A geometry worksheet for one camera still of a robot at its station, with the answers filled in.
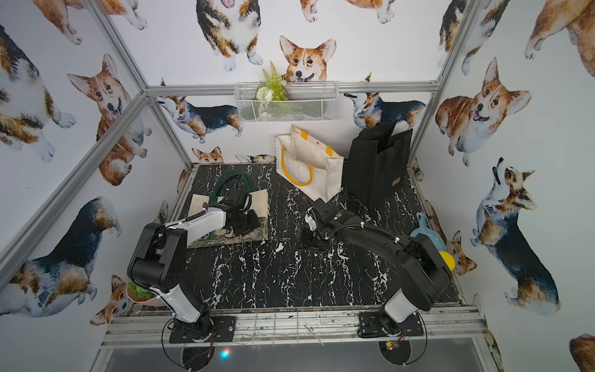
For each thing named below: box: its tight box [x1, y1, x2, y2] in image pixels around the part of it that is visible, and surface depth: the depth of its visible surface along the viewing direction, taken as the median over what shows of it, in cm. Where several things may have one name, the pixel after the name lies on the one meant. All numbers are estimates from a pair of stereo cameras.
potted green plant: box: [126, 279, 158, 304], surface depth 72 cm
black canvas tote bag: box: [343, 120, 413, 210], surface depth 97 cm
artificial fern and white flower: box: [255, 60, 290, 121], surface depth 85 cm
